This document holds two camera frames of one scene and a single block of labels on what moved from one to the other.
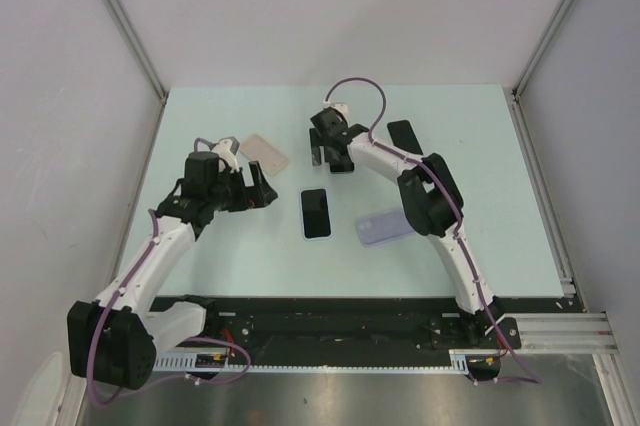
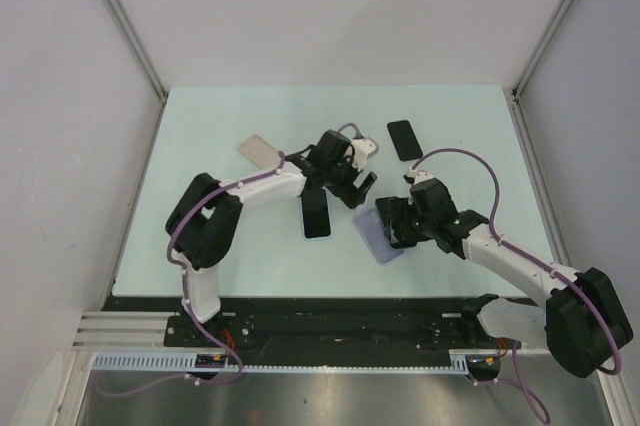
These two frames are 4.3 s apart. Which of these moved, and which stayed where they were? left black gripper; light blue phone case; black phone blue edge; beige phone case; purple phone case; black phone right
Moved: purple phone case; left black gripper
Stayed: light blue phone case; beige phone case; black phone right; black phone blue edge
